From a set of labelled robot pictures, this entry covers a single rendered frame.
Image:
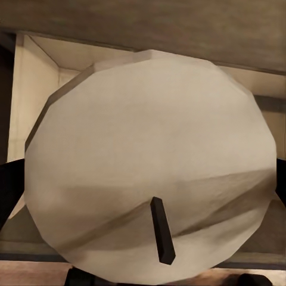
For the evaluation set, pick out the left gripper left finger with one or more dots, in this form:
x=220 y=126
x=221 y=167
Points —
x=11 y=188

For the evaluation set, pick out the cabinet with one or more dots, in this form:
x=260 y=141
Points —
x=46 y=43

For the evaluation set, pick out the pillar candle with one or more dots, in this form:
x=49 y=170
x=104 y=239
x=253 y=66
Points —
x=149 y=168

